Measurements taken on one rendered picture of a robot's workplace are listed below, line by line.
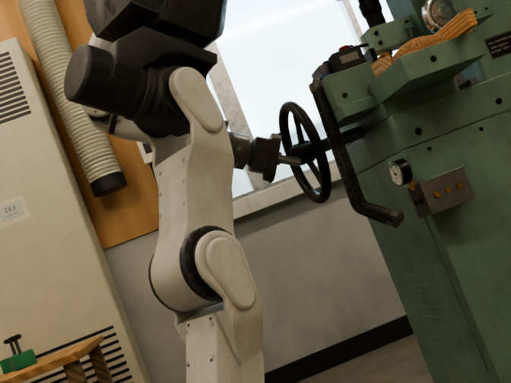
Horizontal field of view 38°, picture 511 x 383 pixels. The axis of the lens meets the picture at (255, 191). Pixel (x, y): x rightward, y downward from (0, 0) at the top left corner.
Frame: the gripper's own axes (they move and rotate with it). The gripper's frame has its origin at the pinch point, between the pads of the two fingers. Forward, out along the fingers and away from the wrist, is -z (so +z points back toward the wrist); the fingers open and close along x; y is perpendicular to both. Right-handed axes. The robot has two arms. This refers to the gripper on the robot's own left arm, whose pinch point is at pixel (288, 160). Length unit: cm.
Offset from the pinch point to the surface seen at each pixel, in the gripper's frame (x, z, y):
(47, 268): -41, 67, 125
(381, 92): 19.5, -18.4, -9.5
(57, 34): 59, 83, 142
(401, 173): -1.0, -23.4, -18.0
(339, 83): 21.6, -9.3, -2.5
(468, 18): 34, -29, -31
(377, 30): 42.2, -20.8, 10.5
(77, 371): -66, 44, 46
